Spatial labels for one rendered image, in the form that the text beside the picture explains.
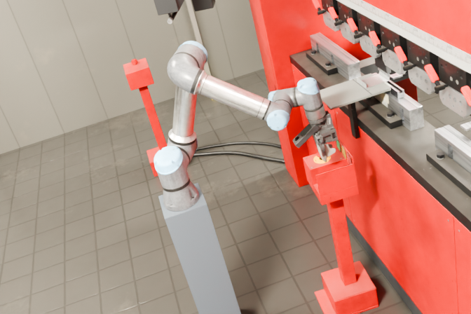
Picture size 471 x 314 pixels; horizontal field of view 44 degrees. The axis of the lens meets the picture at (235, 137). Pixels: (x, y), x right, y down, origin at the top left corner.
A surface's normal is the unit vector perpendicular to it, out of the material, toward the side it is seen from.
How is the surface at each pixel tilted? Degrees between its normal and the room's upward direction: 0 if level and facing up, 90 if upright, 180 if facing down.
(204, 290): 90
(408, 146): 0
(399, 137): 0
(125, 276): 0
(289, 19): 90
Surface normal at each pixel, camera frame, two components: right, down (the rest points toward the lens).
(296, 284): -0.22, -0.85
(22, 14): 0.26, 0.43
